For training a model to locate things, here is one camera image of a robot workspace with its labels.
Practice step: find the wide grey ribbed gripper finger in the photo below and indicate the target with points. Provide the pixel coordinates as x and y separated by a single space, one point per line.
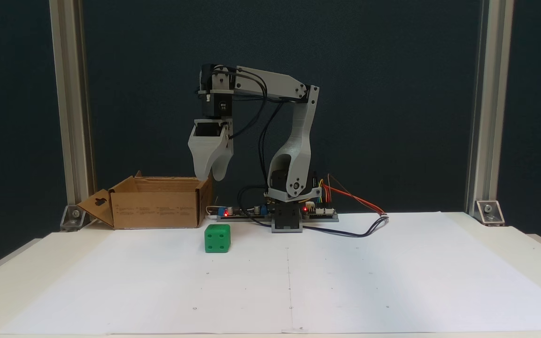
204 155

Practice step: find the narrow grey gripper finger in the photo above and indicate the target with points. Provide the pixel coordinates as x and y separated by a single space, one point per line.
223 166

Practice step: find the green dice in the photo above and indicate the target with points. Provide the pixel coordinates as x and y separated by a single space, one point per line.
217 238

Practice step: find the grey printed Koch robot arm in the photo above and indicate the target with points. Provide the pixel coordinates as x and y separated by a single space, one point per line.
298 141

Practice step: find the blue circuit board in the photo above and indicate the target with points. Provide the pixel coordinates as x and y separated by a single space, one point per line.
242 215

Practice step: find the open brown cardboard box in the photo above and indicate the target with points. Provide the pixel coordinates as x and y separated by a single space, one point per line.
158 209

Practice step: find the aluminium profile post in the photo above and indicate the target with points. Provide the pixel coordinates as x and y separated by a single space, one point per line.
489 94
71 94

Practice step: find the aluminium corner bracket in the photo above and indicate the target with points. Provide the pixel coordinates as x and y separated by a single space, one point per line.
489 211
74 217

